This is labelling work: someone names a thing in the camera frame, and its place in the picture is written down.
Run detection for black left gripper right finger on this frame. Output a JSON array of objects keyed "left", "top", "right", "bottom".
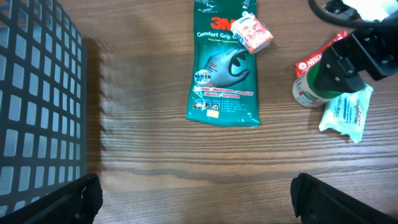
[{"left": 290, "top": 173, "right": 397, "bottom": 224}]

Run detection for pink tissue packet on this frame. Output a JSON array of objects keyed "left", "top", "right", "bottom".
[{"left": 231, "top": 12, "right": 274, "bottom": 55}]

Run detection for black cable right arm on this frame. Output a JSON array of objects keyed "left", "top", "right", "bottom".
[{"left": 307, "top": 0, "right": 386, "bottom": 30}]

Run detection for grey plastic lattice basket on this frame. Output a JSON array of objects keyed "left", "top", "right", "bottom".
[{"left": 1, "top": 0, "right": 87, "bottom": 216}]

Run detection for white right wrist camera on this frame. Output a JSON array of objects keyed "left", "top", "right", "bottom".
[{"left": 343, "top": 0, "right": 397, "bottom": 22}]

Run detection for white wet wipes pack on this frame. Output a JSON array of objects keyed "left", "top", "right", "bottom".
[{"left": 318, "top": 84, "right": 374, "bottom": 144}]

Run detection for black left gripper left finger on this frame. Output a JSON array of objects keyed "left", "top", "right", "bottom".
[{"left": 1, "top": 173, "right": 103, "bottom": 224}]

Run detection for green 3M gloves packet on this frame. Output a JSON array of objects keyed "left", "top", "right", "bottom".
[{"left": 186, "top": 0, "right": 261, "bottom": 127}]

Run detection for red Nescafe stick sachet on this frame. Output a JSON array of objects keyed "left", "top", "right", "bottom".
[{"left": 295, "top": 30, "right": 348, "bottom": 78}]

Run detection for green-lid white jar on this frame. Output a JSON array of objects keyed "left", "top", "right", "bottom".
[{"left": 292, "top": 62, "right": 342, "bottom": 108}]

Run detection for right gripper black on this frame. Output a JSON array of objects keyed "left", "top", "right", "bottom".
[{"left": 314, "top": 18, "right": 397, "bottom": 93}]

